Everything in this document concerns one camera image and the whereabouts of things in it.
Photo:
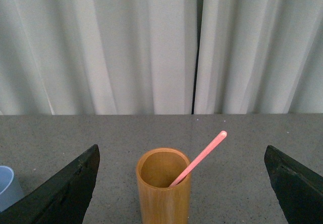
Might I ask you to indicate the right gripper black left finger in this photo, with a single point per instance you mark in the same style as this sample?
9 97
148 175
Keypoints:
64 198

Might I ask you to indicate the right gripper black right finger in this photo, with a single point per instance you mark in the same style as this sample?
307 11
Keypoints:
297 188

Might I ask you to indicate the pink chopstick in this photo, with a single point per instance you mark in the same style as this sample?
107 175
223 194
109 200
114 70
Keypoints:
201 156

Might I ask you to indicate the blue plastic cup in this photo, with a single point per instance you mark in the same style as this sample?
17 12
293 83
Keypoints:
11 191

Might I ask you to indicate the bamboo chopstick holder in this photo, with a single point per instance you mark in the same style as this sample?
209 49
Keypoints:
160 203

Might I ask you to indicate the white pleated curtain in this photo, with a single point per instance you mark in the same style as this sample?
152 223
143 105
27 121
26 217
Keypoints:
120 57

